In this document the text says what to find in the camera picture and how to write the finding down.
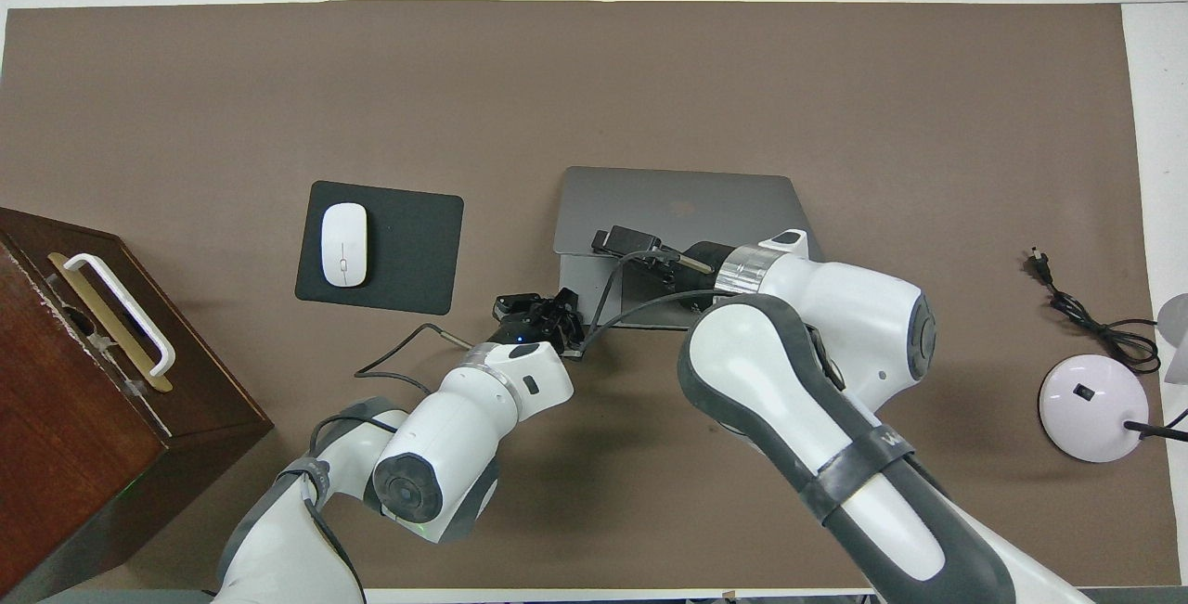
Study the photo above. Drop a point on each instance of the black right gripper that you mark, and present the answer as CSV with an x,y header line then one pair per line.
x,y
701,270

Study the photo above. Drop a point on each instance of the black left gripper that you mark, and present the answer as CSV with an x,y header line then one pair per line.
x,y
529,330

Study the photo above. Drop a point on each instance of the silver laptop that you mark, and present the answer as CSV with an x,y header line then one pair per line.
x,y
650,205

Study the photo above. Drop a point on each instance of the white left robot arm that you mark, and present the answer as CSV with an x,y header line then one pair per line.
x,y
445,456

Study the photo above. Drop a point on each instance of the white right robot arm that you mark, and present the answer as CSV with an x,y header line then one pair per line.
x,y
835,307

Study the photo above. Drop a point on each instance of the black mouse pad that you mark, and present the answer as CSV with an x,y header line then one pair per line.
x,y
408,242

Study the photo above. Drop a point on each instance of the brown table mat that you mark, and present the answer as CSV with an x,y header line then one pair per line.
x,y
650,75

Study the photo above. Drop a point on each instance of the white computer mouse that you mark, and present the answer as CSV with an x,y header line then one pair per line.
x,y
343,242

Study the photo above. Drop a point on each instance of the white desk lamp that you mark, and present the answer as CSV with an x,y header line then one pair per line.
x,y
1091,409

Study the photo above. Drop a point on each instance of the dark brown wooden box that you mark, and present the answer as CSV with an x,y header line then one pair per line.
x,y
56,400

